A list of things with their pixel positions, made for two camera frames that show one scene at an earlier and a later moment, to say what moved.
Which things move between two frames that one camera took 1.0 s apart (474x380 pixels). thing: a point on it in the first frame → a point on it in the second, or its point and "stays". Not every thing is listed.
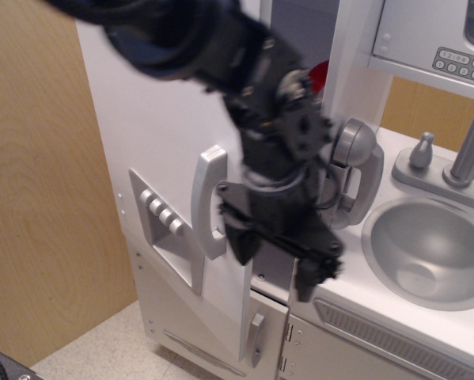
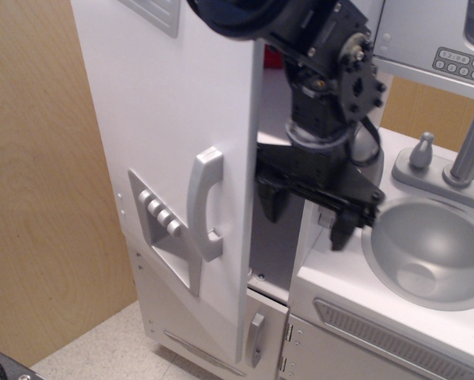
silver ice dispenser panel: x=170 y=233 stays
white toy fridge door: x=172 y=142 stays
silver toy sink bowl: x=432 y=252 stays
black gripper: x=292 y=218 → x=331 y=178
